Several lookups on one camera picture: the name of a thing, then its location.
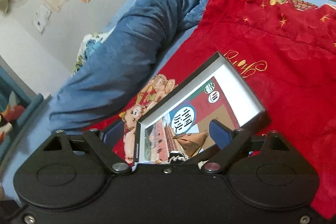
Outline black cardboard box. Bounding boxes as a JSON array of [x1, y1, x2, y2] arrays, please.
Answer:
[[133, 52, 265, 164]]

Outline brown paper sachet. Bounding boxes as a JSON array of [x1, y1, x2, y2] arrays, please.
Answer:
[[173, 131, 209, 158]]

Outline colourful history book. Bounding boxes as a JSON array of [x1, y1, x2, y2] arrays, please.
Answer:
[[138, 76, 239, 164]]

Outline black white lace scrunchie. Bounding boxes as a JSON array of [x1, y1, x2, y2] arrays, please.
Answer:
[[168, 151, 189, 164]]

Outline floral patterned pillow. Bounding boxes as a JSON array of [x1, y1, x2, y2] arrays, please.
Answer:
[[72, 30, 113, 75]]

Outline red embroidered quilt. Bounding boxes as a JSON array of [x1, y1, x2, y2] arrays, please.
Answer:
[[84, 0, 336, 221]]

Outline blue blanket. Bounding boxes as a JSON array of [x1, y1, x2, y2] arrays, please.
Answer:
[[49, 0, 208, 131]]

